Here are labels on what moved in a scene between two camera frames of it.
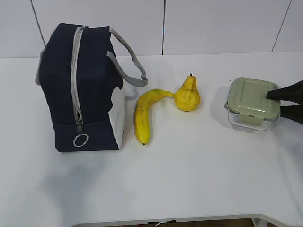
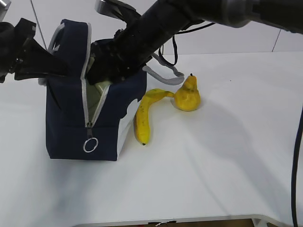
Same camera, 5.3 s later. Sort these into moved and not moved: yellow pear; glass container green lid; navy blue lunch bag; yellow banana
Moved: navy blue lunch bag; glass container green lid
Not moved: yellow pear; yellow banana
